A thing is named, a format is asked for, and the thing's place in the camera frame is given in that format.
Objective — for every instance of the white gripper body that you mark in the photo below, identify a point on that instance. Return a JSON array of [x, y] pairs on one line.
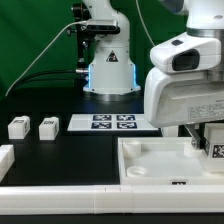
[[178, 89]]

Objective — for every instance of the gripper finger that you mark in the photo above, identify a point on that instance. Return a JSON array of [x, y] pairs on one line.
[[194, 135]]

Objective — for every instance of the white square tabletop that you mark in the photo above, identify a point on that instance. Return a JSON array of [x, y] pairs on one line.
[[165, 161]]

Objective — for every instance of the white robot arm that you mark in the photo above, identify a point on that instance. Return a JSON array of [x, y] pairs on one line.
[[112, 74]]

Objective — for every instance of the white front fence bar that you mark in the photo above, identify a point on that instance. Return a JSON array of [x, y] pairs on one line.
[[111, 199]]

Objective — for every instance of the white left fence piece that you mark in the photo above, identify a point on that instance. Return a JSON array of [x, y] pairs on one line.
[[7, 158]]

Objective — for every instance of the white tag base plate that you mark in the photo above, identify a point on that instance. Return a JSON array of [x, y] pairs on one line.
[[109, 122]]

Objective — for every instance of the black camera on stand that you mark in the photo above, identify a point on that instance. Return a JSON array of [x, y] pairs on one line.
[[86, 34]]

